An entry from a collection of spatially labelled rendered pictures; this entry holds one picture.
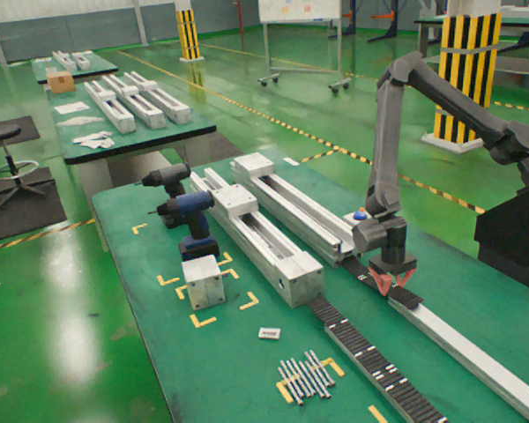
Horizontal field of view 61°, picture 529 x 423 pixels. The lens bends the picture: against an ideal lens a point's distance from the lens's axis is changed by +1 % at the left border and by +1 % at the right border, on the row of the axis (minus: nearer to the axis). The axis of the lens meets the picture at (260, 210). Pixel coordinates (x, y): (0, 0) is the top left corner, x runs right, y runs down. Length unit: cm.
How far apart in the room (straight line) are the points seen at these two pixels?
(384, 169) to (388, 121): 15
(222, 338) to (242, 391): 17
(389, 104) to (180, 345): 81
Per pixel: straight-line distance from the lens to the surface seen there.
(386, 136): 118
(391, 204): 108
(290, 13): 712
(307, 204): 151
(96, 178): 283
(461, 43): 431
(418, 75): 135
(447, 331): 111
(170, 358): 112
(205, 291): 120
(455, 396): 103
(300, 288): 116
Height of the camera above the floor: 154
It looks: 27 degrees down
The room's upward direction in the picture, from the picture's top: 6 degrees counter-clockwise
